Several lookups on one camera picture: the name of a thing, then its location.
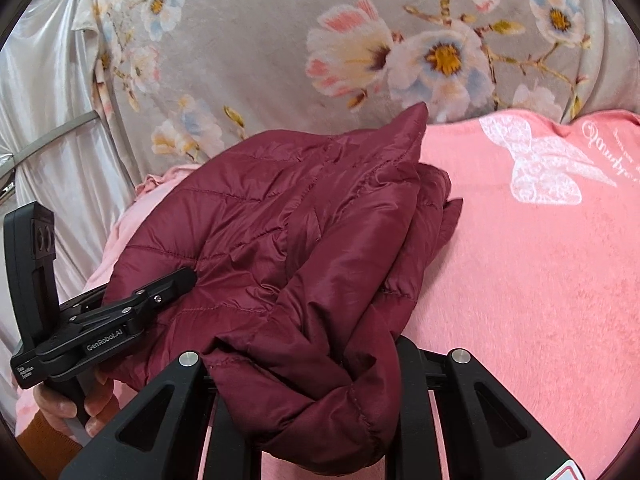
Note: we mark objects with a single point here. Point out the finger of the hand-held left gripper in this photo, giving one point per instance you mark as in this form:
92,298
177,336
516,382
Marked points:
167,285

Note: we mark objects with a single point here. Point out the light pink ruffled cloth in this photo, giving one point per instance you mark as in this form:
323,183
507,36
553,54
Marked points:
117,240

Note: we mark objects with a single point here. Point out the grey floral blanket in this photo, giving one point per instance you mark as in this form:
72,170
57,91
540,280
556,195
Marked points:
250,50

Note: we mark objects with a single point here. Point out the person's left hand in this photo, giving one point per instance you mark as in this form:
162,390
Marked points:
100,400

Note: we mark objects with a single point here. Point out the grey metal rail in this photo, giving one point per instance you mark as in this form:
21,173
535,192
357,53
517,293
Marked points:
55,135

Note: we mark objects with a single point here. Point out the person's left forearm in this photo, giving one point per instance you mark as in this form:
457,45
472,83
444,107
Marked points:
45,445

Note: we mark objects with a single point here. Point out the silver satin curtain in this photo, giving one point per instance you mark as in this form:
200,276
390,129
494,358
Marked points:
45,85

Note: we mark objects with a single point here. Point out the pink butterfly print blanket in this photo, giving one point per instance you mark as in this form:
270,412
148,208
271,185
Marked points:
525,285

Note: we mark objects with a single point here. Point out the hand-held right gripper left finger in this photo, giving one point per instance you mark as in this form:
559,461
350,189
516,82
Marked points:
150,410

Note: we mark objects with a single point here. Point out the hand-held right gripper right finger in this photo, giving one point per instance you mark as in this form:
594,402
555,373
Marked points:
412,375

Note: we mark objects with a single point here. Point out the maroon quilted jacket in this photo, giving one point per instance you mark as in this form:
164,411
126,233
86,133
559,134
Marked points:
300,240

